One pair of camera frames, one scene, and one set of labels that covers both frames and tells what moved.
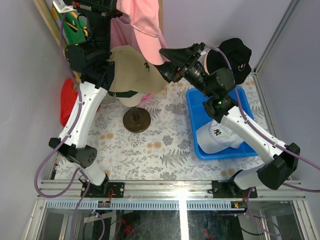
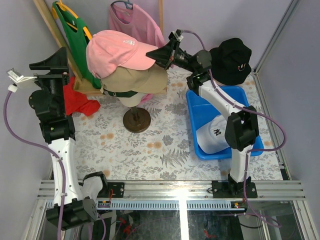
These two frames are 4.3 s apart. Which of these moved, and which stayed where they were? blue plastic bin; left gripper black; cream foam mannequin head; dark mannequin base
Moved: left gripper black
Stayed: dark mannequin base; cream foam mannequin head; blue plastic bin
